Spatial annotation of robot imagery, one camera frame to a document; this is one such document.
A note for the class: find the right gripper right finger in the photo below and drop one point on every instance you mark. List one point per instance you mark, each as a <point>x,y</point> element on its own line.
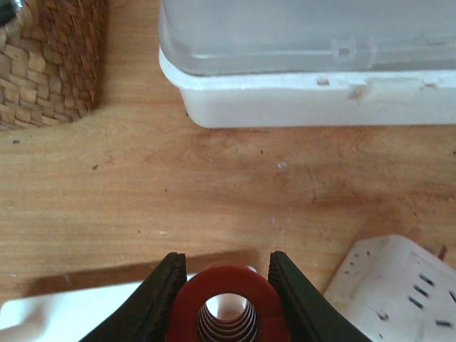
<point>309,316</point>

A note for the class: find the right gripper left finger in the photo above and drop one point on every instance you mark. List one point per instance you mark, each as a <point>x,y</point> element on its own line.
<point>144,315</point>

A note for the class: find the white peg base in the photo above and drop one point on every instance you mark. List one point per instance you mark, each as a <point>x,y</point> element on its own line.
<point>65,316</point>

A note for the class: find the red spring one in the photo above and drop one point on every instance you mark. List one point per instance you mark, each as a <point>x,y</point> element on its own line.
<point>227,303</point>

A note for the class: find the white power adapter cube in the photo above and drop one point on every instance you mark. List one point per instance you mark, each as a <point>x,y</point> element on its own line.
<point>391,289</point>

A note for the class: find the white plastic storage box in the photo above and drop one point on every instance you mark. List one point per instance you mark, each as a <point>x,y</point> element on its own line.
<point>245,64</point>

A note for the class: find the wicker basket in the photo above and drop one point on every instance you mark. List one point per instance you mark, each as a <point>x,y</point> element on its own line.
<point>50,61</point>

